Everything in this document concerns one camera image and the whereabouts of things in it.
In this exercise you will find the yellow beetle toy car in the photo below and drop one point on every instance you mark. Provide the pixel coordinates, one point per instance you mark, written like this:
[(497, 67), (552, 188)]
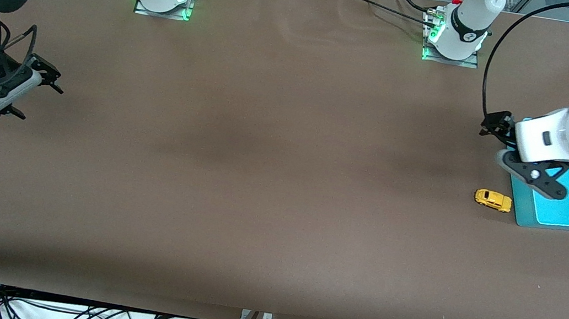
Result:
[(493, 200)]

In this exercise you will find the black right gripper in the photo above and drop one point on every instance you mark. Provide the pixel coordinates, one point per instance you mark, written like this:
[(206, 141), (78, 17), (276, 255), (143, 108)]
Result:
[(8, 76)]

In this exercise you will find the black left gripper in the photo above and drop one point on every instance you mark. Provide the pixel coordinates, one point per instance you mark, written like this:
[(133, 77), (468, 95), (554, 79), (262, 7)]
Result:
[(502, 125)]

